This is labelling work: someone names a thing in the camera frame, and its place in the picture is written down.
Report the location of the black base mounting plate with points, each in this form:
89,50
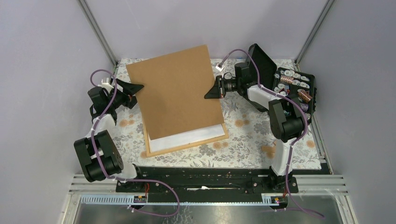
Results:
248,180

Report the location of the floral patterned table mat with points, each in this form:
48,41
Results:
248,131

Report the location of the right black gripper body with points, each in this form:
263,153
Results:
229,85

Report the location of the open black chip case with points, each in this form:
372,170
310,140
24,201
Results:
283,80

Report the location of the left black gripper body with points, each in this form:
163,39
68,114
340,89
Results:
122,98

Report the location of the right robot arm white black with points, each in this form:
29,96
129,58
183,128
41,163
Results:
288,121

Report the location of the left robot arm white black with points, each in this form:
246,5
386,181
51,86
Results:
97,153

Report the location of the small wooden block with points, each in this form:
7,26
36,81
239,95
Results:
269,150

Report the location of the brown frame backing board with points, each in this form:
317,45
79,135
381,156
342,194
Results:
172,99

